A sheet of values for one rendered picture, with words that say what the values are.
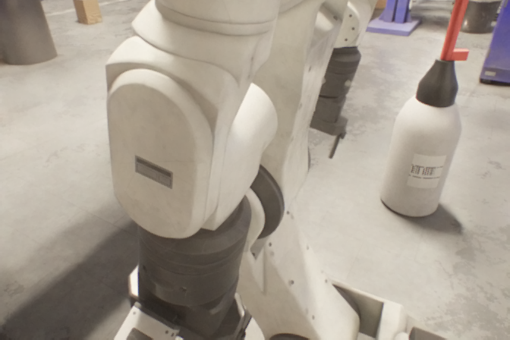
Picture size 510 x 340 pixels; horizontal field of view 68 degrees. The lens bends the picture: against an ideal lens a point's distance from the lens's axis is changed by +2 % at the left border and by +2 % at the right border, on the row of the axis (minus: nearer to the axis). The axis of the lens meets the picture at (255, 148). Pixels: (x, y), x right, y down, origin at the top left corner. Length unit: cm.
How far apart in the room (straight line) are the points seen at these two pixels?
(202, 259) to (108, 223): 120
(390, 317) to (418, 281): 54
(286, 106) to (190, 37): 24
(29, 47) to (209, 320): 308
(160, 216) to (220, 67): 10
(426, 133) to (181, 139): 115
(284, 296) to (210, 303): 29
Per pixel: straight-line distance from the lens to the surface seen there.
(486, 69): 280
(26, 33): 329
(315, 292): 67
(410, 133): 130
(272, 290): 62
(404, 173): 137
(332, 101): 67
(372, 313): 80
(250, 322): 91
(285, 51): 36
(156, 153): 20
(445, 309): 125
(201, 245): 27
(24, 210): 167
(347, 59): 63
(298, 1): 34
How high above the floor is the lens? 93
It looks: 32 degrees down
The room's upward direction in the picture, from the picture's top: 1 degrees counter-clockwise
